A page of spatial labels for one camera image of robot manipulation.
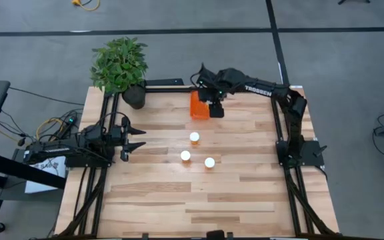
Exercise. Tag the white printed box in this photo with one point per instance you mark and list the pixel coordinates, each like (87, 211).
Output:
(47, 175)

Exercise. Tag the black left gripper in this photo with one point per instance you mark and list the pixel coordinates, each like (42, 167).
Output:
(124, 140)

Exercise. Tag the black power strip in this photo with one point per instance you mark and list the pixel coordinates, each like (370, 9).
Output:
(69, 122)

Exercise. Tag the black frame rail pair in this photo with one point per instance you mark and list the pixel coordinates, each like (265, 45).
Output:
(298, 200)
(93, 196)

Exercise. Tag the orange mesh basket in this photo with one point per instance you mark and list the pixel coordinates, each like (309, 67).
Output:
(198, 108)

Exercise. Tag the green leafy plant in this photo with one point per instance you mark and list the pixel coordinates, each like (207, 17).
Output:
(118, 65)

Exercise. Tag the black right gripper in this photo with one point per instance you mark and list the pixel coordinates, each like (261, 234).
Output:
(210, 94)

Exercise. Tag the black tripod foot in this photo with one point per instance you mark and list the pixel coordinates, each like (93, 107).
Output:
(353, 1)

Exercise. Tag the black flat box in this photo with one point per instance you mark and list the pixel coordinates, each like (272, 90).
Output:
(165, 82)

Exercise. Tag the amber pill bottle white cap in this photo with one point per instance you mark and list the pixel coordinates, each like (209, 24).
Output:
(185, 155)
(194, 137)
(209, 162)

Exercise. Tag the black plant pot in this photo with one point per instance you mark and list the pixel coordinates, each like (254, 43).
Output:
(134, 96)

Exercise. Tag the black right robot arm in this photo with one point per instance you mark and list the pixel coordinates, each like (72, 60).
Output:
(258, 90)

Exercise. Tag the black crosswise frame rail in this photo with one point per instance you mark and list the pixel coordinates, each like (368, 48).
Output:
(168, 88)

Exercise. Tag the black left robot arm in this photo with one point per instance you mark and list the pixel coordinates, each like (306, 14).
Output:
(62, 150)

